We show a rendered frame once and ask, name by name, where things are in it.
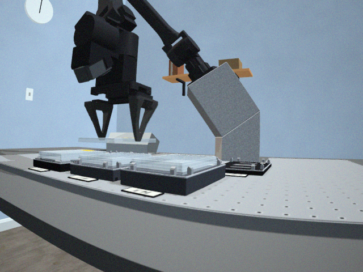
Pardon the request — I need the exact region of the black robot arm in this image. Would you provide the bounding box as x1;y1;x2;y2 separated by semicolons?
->
71;0;217;86

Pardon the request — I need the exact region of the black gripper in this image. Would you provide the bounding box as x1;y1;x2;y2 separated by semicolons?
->
84;61;158;142

